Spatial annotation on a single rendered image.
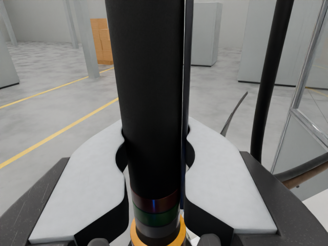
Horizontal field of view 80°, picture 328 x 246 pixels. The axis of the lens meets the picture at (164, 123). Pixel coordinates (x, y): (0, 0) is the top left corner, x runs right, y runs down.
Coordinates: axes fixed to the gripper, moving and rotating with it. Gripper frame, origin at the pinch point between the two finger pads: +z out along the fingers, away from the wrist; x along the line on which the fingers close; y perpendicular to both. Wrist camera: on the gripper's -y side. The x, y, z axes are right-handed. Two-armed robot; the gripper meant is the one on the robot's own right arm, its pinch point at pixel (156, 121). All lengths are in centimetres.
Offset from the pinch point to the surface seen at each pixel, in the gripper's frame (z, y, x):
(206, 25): 693, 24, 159
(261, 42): 481, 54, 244
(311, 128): 84, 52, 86
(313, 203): 17.5, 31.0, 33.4
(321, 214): 14.6, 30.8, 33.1
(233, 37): 1138, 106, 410
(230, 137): 229, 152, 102
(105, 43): 792, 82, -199
